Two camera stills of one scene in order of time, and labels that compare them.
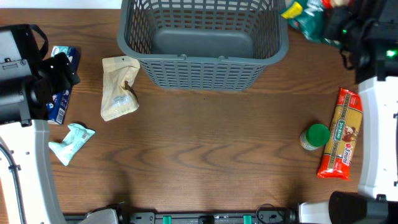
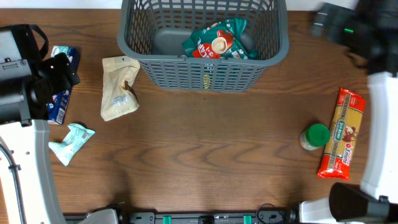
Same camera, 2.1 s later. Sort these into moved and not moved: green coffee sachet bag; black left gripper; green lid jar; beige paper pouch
Moved: green coffee sachet bag
Not moved: black left gripper; beige paper pouch; green lid jar
